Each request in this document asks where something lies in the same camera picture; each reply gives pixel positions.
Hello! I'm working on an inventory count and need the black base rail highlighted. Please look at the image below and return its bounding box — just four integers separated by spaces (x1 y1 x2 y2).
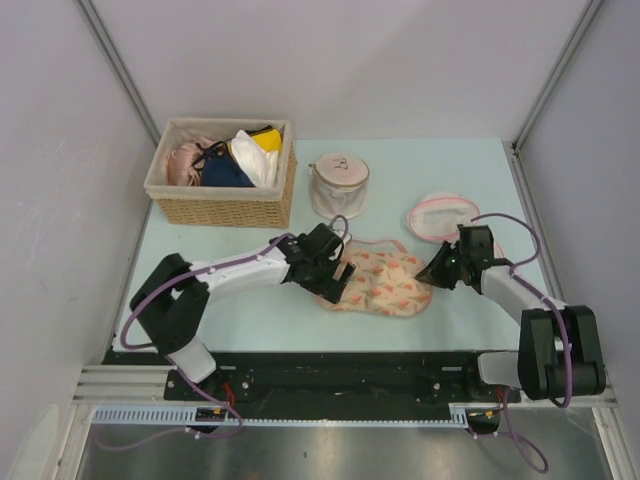
164 351 506 419

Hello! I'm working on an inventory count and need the right aluminium frame post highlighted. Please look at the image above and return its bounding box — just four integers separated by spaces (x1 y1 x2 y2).
510 0 607 154

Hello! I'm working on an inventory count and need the yellow garment in basket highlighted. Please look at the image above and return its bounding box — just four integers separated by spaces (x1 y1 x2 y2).
247 126 283 152

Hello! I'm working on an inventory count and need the woven wicker basket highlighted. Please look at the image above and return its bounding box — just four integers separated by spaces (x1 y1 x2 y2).
144 117 297 229

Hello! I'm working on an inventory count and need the slotted cable duct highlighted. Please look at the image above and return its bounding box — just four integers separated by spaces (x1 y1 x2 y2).
93 405 502 428

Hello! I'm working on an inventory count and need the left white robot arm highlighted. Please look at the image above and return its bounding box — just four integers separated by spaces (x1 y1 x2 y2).
120 221 355 400

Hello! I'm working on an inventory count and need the left aluminium frame post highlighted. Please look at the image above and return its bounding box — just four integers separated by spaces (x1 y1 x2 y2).
74 0 161 145

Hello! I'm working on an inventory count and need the pink trimmed mesh bag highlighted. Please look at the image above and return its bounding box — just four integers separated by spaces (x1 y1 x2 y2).
405 191 480 244

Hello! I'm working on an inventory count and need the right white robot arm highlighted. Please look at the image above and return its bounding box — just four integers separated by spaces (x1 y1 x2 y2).
416 225 606 408

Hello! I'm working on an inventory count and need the floral print laundry bag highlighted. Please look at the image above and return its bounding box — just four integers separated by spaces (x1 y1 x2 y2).
315 240 433 318

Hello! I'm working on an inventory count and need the white garment in basket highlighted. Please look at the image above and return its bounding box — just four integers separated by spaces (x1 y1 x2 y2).
229 130 280 189

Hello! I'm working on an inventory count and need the aluminium frame post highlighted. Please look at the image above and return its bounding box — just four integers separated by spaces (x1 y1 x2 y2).
74 0 161 145
510 0 607 154

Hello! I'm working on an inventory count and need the round mesh laundry bag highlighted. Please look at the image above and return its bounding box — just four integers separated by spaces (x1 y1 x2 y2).
309 152 370 219

